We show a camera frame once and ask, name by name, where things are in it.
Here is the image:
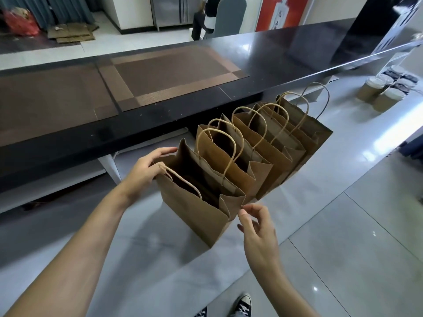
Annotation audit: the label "person's right hand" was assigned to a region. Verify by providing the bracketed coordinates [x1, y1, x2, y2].
[237, 203, 282, 278]

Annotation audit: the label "person's left hand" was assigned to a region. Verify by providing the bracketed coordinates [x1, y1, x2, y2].
[118, 147, 178, 204]

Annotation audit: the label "brown paper bag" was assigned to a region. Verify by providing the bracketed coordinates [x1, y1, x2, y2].
[154, 138, 247, 250]
[196, 114, 274, 202]
[231, 103, 307, 200]
[259, 82, 334, 182]

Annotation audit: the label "person's left forearm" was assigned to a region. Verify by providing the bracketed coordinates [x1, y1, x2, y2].
[0, 185, 133, 317]

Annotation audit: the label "person's right forearm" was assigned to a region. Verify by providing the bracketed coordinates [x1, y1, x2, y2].
[249, 269, 319, 317]

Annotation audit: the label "person's right black sneaker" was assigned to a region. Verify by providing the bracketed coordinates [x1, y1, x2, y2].
[230, 293, 252, 317]

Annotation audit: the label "brown woven placemat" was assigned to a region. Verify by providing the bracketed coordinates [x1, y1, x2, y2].
[0, 63, 119, 148]
[98, 45, 250, 112]

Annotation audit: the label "white under-counter shelf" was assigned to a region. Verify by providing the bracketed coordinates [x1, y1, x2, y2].
[0, 127, 190, 215]

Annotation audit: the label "stainless steel cabinet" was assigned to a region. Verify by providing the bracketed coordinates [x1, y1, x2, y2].
[149, 0, 200, 31]

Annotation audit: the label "flattened cardboard pieces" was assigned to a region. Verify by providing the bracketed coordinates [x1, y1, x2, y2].
[47, 22, 100, 44]

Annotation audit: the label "grey chair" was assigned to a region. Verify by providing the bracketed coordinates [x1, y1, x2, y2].
[202, 0, 247, 40]

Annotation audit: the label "brown paper cup white lid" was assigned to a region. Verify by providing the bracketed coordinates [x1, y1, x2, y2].
[356, 76, 387, 103]
[373, 87, 406, 113]
[378, 72, 395, 88]

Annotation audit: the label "grey curtain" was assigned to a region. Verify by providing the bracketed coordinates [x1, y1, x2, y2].
[0, 0, 96, 31]

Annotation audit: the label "red poster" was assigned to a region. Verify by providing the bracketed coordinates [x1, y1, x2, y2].
[255, 0, 315, 32]

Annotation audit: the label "red plastic bag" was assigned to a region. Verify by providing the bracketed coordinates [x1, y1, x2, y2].
[3, 7, 41, 37]

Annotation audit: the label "cluster of black-lidded cups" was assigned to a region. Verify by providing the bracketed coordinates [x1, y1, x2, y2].
[385, 65, 421, 95]

